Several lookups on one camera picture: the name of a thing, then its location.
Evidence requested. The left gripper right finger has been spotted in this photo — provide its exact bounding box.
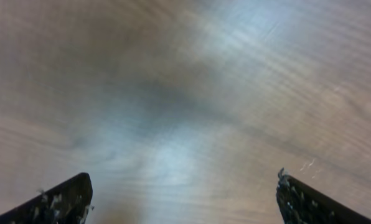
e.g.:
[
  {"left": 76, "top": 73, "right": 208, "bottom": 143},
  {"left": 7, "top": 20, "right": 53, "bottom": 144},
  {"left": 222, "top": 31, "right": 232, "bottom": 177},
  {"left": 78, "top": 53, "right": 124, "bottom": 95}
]
[{"left": 276, "top": 169, "right": 371, "bottom": 224}]

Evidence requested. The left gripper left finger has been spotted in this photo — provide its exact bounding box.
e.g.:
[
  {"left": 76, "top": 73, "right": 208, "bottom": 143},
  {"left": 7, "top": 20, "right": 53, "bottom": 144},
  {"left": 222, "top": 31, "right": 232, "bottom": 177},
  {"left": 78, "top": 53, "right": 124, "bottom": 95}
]
[{"left": 0, "top": 172, "right": 93, "bottom": 224}]

